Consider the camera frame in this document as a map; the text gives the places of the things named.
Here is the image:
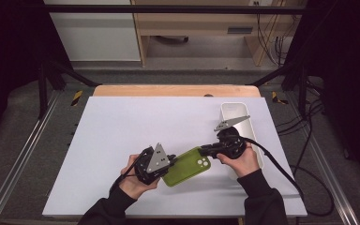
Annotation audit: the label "white table mat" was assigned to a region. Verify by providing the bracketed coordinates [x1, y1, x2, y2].
[41, 96, 308, 218]

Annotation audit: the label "yellow black tape marker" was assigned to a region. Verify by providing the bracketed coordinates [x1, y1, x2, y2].
[70, 90, 84, 107]
[271, 91, 291, 106]

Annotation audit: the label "black floor cable bundle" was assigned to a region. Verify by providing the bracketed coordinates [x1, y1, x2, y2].
[276, 79, 326, 137]

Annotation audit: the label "person's right hand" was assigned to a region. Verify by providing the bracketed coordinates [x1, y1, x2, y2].
[216, 144, 261, 178]

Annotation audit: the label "black curtain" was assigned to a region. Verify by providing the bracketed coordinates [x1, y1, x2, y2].
[0, 0, 73, 152]
[285, 0, 360, 183]

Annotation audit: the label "wooden desk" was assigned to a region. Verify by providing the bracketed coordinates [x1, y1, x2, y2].
[130, 0, 308, 68]

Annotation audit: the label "hanging black cables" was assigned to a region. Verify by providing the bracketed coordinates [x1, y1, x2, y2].
[254, 1, 294, 68]

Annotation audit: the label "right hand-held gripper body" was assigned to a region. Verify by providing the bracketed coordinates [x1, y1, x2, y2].
[214, 114, 251, 159]

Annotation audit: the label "black frame stand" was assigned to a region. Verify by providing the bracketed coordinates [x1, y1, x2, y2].
[37, 60, 101, 120]
[246, 61, 309, 119]

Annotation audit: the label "white plastic bin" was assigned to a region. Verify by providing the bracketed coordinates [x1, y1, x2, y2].
[219, 101, 265, 181]

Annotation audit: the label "wooden table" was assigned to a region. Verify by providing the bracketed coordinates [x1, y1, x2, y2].
[93, 83, 262, 98]

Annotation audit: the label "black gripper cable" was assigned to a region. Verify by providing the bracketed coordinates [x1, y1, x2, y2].
[109, 149, 148, 195]
[240, 136, 336, 218]

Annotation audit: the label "green phone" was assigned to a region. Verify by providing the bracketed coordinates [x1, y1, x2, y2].
[161, 146, 212, 188]

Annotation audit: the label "black horizontal frame bar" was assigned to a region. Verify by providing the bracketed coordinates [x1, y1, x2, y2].
[43, 4, 308, 15]

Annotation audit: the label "metal floor rail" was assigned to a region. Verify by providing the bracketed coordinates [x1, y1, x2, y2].
[0, 90, 61, 225]
[289, 93, 360, 225]

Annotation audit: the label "white cabinet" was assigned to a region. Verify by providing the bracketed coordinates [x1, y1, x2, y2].
[43, 0, 142, 62]

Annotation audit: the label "person's left hand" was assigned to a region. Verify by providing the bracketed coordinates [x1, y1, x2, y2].
[118, 154, 161, 201]

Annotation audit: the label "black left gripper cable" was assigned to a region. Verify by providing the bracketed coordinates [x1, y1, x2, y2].
[109, 149, 148, 195]

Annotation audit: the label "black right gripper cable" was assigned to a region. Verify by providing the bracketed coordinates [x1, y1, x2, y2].
[240, 136, 336, 218]

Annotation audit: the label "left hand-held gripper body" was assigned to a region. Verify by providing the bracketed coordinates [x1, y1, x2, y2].
[134, 142, 172, 186]

